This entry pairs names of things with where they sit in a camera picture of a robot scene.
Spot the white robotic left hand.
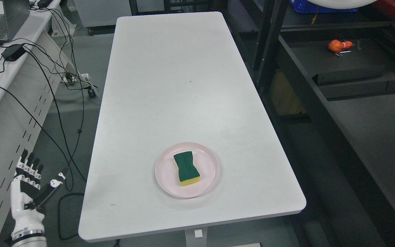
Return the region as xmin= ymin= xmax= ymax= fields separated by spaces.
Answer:
xmin=10 ymin=150 xmax=68 ymax=232

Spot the green yellow sponge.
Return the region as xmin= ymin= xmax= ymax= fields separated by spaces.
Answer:
xmin=173 ymin=151 xmax=201 ymax=186

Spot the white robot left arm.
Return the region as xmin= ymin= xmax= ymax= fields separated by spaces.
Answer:
xmin=8 ymin=226 xmax=47 ymax=247

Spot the white side desk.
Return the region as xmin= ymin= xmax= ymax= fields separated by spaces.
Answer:
xmin=0 ymin=10 xmax=71 ymax=232

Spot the white power strip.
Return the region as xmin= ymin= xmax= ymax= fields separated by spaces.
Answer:
xmin=60 ymin=72 xmax=91 ymax=86

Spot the pink round plate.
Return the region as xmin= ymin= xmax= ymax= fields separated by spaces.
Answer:
xmin=155 ymin=142 xmax=219 ymax=198

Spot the black power adapter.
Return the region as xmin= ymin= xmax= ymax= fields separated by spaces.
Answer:
xmin=1 ymin=44 xmax=26 ymax=62

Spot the grey laptop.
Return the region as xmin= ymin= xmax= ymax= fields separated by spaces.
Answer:
xmin=0 ymin=0 xmax=30 ymax=43

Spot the blue plastic crate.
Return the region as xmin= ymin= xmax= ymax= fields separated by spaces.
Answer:
xmin=289 ymin=0 xmax=358 ymax=14

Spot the orange toy object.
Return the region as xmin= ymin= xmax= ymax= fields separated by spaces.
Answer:
xmin=328 ymin=39 xmax=353 ymax=53

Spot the black cable on floor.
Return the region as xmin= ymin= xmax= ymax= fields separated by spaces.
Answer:
xmin=0 ymin=7 xmax=98 ymax=240

